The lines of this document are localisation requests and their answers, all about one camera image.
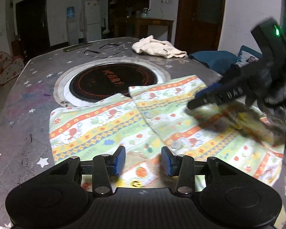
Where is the green patterned children's jacket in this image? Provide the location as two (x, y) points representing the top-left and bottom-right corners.
(49, 76), (285, 188)

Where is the pink children's folding tent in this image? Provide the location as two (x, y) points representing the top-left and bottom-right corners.
(0, 52), (25, 85)

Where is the gloved right hand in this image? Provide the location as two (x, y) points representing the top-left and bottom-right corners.
(245, 64), (286, 133)

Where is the blue sofa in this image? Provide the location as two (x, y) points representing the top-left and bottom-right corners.
(188, 45), (263, 76)

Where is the cream garment with number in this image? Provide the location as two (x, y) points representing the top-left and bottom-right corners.
(132, 35), (187, 59)

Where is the brown wooden side door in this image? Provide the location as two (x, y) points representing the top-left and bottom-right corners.
(174, 0), (226, 55)

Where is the round black induction cooktop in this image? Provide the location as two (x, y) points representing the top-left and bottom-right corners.
(54, 57), (171, 107)

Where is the wooden side table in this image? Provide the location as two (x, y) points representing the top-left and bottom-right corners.
(126, 18), (173, 41)

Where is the teal glass jar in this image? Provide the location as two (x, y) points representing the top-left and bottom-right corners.
(140, 8), (150, 18)

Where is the dark flat bar on table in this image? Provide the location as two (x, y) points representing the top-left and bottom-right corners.
(63, 42), (92, 52)

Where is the dark wooden display shelf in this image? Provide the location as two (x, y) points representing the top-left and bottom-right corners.
(107, 0), (151, 20)

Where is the white refrigerator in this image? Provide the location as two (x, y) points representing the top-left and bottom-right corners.
(85, 0), (102, 41)

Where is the white water dispenser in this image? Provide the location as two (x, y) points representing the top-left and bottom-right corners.
(66, 6), (77, 46)

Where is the dark wooden entrance door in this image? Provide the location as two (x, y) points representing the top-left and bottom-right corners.
(15, 0), (51, 60)

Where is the black wire hanger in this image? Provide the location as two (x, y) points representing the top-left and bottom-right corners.
(84, 44), (125, 58)

